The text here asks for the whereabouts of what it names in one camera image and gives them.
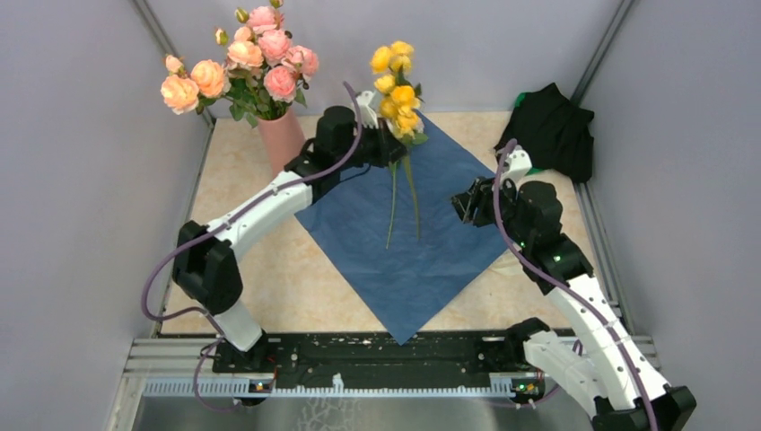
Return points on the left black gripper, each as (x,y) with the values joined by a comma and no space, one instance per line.
(384,139)

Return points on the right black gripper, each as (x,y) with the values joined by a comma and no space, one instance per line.
(478,195)

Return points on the white rose stem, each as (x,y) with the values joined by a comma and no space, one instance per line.
(393,171)

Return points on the small yellow pink flower bouquet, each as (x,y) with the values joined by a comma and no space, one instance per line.
(399,106)

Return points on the peach rose stem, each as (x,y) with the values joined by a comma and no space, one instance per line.
(192,90)

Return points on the blue wrapping paper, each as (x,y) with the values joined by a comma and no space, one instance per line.
(407,284)

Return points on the pale pink rose stem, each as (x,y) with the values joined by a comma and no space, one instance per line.
(241,68)

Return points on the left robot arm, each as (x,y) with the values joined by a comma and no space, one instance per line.
(207,265)

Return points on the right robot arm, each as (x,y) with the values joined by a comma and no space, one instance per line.
(605,372)

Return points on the pink ceramic vase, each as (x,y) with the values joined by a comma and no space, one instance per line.
(282,138)

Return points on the pink rose bunch in vase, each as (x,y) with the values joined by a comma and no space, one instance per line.
(288,67)

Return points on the green cloth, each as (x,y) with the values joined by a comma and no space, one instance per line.
(520,158)

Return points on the black cloth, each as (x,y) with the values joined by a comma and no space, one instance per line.
(553,131)

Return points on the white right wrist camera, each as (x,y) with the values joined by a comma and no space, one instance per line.
(508,172)

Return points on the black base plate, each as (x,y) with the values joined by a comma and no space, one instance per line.
(449,359)

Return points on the right aluminium frame post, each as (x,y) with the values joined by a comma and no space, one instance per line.
(599,54)

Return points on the aluminium frame post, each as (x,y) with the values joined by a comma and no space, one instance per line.
(599,54)
(160,37)

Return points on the left aluminium frame post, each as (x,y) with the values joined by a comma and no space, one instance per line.
(160,37)

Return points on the aluminium front rail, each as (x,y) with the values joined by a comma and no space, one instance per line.
(184,365)

